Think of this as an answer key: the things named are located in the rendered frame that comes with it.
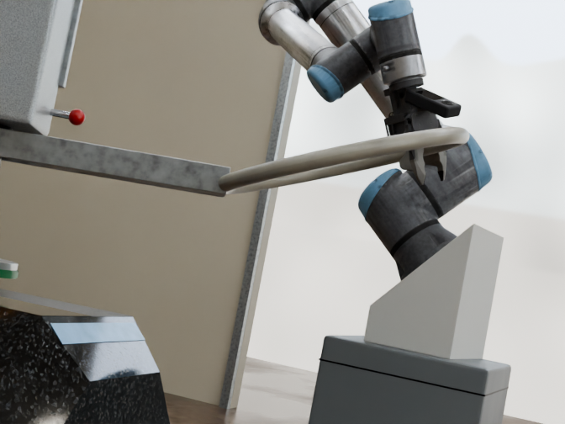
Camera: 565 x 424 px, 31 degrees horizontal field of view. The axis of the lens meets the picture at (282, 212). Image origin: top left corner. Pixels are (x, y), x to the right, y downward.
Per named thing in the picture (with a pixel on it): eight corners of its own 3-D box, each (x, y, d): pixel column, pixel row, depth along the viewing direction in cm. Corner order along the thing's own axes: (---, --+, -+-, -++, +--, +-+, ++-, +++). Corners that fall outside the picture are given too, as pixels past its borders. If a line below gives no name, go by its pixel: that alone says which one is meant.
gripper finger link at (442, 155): (435, 179, 213) (419, 138, 212) (456, 174, 209) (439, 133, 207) (426, 184, 212) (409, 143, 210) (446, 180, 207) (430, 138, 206)
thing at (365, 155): (219, 188, 165) (215, 169, 165) (211, 201, 214) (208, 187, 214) (505, 129, 170) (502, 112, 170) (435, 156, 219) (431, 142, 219)
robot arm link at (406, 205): (393, 262, 267) (356, 209, 273) (446, 224, 266) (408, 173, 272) (386, 247, 252) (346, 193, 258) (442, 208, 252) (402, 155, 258)
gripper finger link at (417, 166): (407, 188, 208) (404, 144, 210) (427, 183, 204) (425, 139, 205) (395, 187, 207) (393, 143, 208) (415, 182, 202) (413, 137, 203)
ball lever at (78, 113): (42, 118, 193) (45, 101, 193) (44, 119, 196) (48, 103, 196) (82, 125, 193) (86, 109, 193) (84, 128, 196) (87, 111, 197)
